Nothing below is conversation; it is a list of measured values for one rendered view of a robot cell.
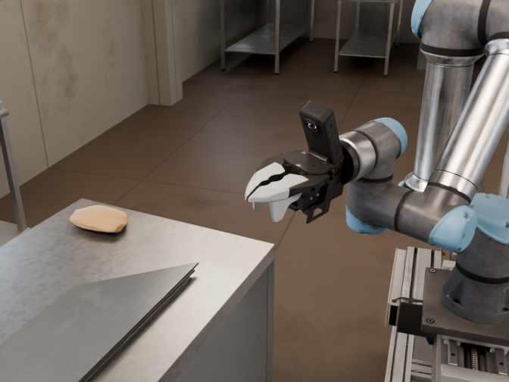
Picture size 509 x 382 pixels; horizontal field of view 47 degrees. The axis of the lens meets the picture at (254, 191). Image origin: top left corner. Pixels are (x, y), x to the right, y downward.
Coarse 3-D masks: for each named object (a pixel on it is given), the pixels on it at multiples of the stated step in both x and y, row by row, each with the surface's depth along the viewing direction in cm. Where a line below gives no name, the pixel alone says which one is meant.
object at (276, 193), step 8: (288, 176) 80; (296, 176) 81; (272, 184) 78; (280, 184) 78; (288, 184) 78; (296, 184) 79; (256, 192) 77; (264, 192) 77; (272, 192) 77; (280, 192) 77; (288, 192) 78; (248, 200) 77; (256, 200) 76; (264, 200) 77; (272, 200) 77; (280, 200) 79; (288, 200) 80; (272, 208) 79; (280, 208) 80; (272, 216) 80; (280, 216) 81
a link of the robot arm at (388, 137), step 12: (384, 120) 98; (360, 132) 93; (372, 132) 93; (384, 132) 95; (396, 132) 96; (372, 144) 92; (384, 144) 94; (396, 144) 96; (384, 156) 94; (396, 156) 98; (384, 168) 96
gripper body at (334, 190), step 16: (288, 160) 84; (304, 160) 84; (320, 160) 85; (352, 160) 88; (336, 176) 90; (352, 176) 89; (320, 192) 86; (336, 192) 91; (304, 208) 84; (320, 208) 88
